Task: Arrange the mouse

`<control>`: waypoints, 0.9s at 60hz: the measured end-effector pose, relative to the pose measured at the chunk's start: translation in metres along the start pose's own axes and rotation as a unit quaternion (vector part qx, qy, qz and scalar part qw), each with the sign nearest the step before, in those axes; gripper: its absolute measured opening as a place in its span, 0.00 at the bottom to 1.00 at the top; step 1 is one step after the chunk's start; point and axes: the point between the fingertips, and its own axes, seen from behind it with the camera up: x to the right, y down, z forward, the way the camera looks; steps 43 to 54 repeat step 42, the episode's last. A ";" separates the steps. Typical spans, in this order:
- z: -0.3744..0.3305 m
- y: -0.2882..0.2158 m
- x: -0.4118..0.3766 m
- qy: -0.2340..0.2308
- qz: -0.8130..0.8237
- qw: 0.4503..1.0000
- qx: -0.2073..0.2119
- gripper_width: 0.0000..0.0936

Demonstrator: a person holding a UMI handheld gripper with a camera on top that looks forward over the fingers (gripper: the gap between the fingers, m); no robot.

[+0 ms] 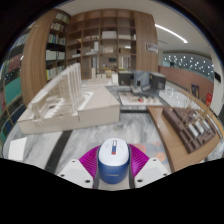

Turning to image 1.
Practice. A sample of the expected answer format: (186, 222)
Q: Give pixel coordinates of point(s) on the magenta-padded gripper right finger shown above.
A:
(151, 170)

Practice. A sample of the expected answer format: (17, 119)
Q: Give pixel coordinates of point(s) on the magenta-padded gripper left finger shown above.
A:
(75, 171)

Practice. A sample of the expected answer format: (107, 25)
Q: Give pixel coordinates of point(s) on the blue and white computer mouse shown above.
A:
(113, 163)

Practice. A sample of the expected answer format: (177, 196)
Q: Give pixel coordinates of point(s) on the pastel printed mouse pad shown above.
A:
(156, 153)

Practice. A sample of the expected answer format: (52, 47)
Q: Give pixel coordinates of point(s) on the brown model on wooden board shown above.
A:
(186, 130)

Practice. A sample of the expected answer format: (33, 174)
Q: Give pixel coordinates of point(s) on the white architectural model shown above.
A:
(96, 106)

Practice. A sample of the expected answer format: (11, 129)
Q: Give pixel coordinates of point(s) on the flat white site model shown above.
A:
(140, 98)

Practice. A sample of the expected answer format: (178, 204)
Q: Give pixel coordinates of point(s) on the dark bookshelf full of books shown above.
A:
(11, 86)

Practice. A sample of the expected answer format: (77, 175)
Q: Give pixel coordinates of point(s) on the group of ceiling spot lights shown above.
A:
(190, 62)

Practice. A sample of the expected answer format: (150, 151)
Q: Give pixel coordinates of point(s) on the long ceiling light strip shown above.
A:
(170, 32)

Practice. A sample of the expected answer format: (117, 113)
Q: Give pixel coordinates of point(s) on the wooden shelf unit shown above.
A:
(110, 36)

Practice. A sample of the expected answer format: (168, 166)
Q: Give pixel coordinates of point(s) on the red wall sign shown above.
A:
(209, 99)

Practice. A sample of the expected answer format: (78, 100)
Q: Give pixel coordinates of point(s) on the white wall sign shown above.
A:
(151, 47)

